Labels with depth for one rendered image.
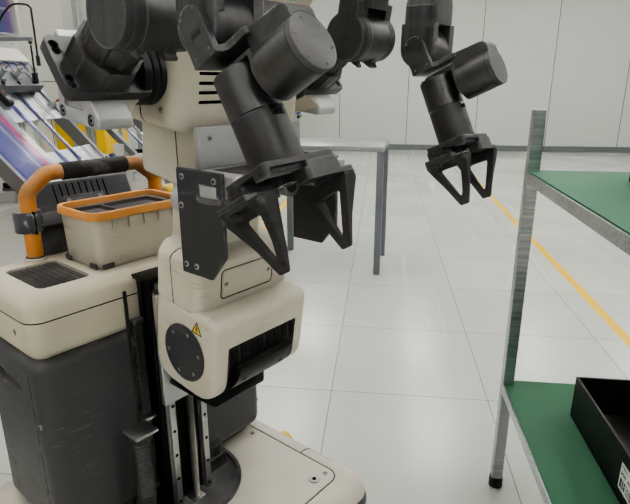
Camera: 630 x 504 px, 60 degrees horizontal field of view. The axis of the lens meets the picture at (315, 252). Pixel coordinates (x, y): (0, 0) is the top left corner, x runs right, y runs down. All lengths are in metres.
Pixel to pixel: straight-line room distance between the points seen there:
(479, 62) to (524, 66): 9.49
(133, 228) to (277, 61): 0.71
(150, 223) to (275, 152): 0.68
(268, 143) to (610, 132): 10.41
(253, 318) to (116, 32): 0.49
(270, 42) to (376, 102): 9.59
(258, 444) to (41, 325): 0.67
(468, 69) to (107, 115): 0.51
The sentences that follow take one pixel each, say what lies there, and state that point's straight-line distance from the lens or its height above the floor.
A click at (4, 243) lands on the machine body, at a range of 2.81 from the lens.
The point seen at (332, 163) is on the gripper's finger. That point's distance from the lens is 0.56.
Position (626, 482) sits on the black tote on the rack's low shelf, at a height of 0.41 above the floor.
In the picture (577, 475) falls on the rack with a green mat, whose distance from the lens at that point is 1.40.
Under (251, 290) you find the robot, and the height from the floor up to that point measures 0.81.
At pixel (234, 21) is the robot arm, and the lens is 0.58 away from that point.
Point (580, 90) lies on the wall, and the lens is 10.62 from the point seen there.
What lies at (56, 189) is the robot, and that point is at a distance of 1.35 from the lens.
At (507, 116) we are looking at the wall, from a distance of 10.33.
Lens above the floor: 1.16
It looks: 17 degrees down
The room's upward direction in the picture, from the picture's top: straight up
